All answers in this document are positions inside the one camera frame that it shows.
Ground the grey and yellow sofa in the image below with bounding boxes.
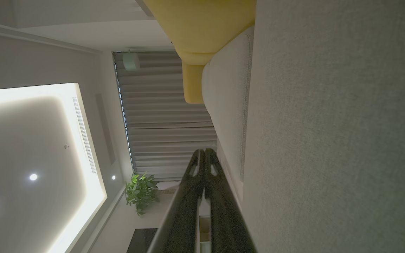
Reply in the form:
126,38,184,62
243,0,405,253

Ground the green leafy potted plant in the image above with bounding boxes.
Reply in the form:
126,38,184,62
125,172,160,216

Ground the grey sofa seat cushion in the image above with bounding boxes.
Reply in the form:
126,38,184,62
201,25,255,211

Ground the mint green lamp shade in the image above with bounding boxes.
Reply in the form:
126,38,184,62
123,52,140,72

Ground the grey pleated curtain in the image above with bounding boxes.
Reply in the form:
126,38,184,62
113,51,218,181

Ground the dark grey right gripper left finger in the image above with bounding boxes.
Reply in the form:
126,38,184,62
147,149,206,253

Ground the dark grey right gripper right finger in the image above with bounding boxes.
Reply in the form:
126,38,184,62
204,149,257,253

